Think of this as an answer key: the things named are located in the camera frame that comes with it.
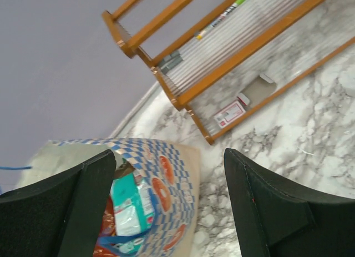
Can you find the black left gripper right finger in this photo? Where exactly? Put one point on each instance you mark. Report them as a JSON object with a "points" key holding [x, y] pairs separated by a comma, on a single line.
{"points": [[275, 216]]}

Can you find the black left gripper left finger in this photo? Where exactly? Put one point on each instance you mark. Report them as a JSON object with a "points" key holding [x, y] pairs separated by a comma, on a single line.
{"points": [[60, 215]]}

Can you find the teal snack bag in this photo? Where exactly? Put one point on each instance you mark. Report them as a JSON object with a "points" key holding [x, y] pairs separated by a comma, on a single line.
{"points": [[134, 212]]}

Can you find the checkered paper bag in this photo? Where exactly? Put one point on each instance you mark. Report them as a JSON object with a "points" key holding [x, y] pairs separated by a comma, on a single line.
{"points": [[172, 172]]}

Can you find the brown sea salt snack bag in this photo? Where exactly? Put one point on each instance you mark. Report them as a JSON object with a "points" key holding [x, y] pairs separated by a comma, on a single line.
{"points": [[124, 169]]}

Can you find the small red white card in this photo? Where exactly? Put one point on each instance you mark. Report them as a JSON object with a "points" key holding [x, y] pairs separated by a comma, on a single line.
{"points": [[229, 114]]}

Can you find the wooden shelf rack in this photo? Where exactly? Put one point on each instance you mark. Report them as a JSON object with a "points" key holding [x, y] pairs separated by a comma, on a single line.
{"points": [[284, 39]]}

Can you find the green marker pen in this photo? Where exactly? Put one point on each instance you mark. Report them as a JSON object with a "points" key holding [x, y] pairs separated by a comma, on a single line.
{"points": [[219, 19]]}

